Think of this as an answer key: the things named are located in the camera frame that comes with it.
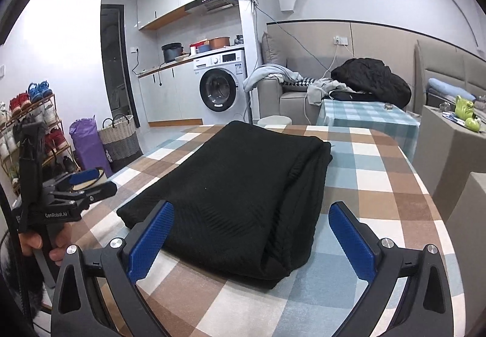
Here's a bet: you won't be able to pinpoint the person's left hand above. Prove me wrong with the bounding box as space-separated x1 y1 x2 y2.
17 225 74 268

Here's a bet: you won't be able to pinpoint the round pale stool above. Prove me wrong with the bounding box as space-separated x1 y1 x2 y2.
258 115 292 128

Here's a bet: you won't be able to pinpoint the black knit sweater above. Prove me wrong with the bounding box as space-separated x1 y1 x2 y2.
116 121 334 290

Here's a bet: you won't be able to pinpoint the light blue blanket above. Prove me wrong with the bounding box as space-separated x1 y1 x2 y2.
243 64 304 92

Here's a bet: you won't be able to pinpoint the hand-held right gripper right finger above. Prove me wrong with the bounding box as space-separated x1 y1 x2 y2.
328 201 454 337

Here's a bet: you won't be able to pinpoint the teal checkered tablecloth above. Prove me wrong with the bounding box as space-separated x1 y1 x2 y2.
317 99 421 159

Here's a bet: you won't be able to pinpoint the grey sofa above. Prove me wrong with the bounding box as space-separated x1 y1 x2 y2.
257 77 323 125

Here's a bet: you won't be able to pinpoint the steel range hood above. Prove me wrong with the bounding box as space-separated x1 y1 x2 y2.
185 0 239 13

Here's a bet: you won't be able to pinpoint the blue sneakers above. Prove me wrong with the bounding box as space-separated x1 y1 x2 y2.
28 81 54 102

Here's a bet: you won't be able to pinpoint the person's left forearm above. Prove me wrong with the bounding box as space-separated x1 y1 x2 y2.
0 242 54 337

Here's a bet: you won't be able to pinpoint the black cooking pot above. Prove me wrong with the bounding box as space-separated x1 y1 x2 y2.
161 42 184 63

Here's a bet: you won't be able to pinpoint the grey sofa cushion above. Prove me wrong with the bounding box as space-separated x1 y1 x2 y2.
261 31 288 68

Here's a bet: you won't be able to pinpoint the black puffer jacket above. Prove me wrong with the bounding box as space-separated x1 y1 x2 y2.
331 57 412 104

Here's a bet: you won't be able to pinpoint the white base cabinet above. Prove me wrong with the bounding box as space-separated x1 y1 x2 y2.
137 62 204 128

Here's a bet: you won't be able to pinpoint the black tripod stand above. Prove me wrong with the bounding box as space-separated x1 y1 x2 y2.
13 122 42 224

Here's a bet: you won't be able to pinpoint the grey clothes pile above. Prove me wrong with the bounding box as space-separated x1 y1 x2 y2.
306 78 355 106

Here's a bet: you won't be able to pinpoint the blue pillow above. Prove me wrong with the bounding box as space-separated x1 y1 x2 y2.
427 78 475 102

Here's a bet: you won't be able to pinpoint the black bag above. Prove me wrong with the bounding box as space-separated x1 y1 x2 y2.
330 90 376 102

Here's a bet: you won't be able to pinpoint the black door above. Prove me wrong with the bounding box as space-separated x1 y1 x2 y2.
101 4 140 129

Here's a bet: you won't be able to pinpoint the grey cube ottoman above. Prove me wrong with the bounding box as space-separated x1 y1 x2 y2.
412 105 486 209

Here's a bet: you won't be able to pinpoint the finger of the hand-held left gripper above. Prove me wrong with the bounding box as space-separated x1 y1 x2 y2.
50 181 119 211
43 168 102 196

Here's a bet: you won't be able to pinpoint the wooden shoe rack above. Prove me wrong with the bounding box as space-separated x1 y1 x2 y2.
0 81 77 193

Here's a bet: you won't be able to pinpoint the large green frog toy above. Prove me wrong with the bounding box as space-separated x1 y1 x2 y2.
453 95 475 121

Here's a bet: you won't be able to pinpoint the purple bag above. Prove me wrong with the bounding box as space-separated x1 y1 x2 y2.
69 117 114 176

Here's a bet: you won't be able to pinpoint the beige padded headboard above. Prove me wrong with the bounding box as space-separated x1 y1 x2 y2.
414 39 486 114

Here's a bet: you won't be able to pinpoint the brown blue checkered tablecloth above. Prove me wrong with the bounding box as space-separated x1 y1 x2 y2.
38 124 466 337

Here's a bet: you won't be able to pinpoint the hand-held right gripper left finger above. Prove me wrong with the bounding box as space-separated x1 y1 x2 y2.
51 200 175 337

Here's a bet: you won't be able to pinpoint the white washing machine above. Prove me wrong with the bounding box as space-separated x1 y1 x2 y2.
192 49 251 125

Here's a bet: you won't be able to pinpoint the woven laundry basket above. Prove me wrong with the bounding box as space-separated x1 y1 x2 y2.
98 114 144 171

